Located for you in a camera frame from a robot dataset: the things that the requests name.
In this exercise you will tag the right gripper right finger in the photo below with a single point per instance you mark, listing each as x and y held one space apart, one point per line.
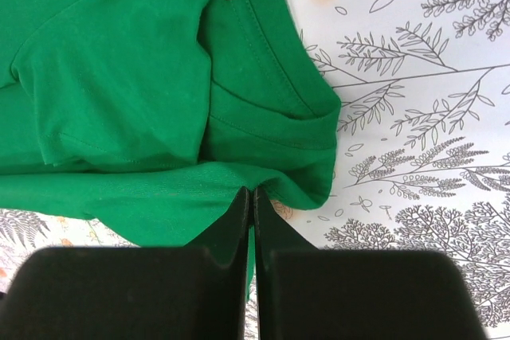
308 293

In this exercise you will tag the green t-shirt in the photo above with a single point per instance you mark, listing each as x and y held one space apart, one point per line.
150 115

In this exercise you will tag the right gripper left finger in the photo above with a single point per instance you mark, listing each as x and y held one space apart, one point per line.
196 291

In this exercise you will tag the floral table mat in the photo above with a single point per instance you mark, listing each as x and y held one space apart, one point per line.
422 153

